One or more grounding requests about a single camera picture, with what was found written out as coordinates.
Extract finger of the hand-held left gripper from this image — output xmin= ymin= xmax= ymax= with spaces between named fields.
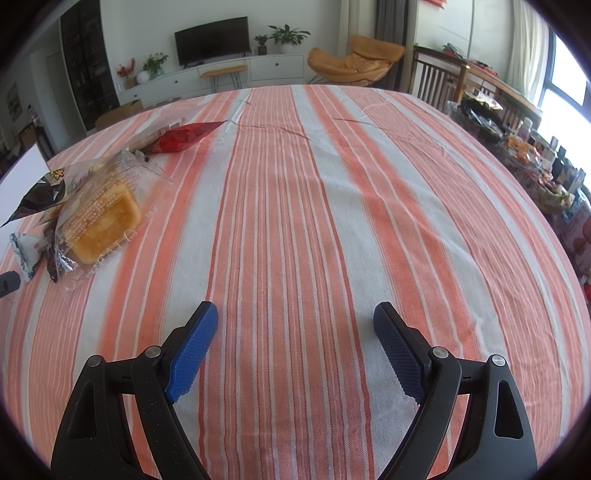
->
xmin=0 ymin=271 xmax=22 ymax=299

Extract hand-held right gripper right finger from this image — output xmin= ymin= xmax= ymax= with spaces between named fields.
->
xmin=373 ymin=301 xmax=539 ymax=480

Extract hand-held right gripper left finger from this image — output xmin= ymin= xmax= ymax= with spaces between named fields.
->
xmin=50 ymin=300 xmax=219 ymax=480

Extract white blue snack packet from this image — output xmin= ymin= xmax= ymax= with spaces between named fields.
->
xmin=9 ymin=229 xmax=58 ymax=282

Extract dark brown snack packet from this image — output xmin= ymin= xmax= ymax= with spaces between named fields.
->
xmin=1 ymin=159 xmax=108 ymax=228

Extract clear packet of yellow bread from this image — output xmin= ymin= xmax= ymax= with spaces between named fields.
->
xmin=49 ymin=148 xmax=174 ymax=292

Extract red snack packet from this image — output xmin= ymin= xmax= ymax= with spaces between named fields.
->
xmin=157 ymin=121 xmax=228 ymax=154

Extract white box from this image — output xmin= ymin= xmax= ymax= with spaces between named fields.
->
xmin=0 ymin=143 xmax=51 ymax=222

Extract striped orange tablecloth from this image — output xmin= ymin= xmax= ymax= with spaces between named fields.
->
xmin=0 ymin=84 xmax=591 ymax=480

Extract cardboard box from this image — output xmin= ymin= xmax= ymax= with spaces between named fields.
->
xmin=95 ymin=99 xmax=145 ymax=131

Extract dark glass cabinet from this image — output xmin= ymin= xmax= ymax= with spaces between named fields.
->
xmin=59 ymin=0 xmax=122 ymax=134

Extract red flowers in vase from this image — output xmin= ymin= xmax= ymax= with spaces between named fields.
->
xmin=116 ymin=58 xmax=138 ymax=89

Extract cluttered side table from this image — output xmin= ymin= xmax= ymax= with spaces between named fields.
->
xmin=445 ymin=90 xmax=591 ymax=278

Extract green plant in white pot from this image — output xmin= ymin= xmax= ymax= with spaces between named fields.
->
xmin=142 ymin=52 xmax=169 ymax=80

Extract white tv cabinet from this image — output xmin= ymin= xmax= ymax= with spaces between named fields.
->
xmin=115 ymin=54 xmax=305 ymax=108

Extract wooden chair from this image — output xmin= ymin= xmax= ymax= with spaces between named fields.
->
xmin=409 ymin=45 xmax=469 ymax=114

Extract wooden bench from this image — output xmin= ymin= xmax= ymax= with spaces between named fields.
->
xmin=199 ymin=65 xmax=249 ymax=92

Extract orange lounge chair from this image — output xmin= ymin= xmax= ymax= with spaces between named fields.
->
xmin=307 ymin=34 xmax=407 ymax=88

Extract black television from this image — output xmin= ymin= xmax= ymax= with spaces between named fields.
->
xmin=174 ymin=16 xmax=252 ymax=68

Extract grey curtain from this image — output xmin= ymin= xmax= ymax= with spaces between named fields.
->
xmin=375 ymin=0 xmax=408 ymax=90

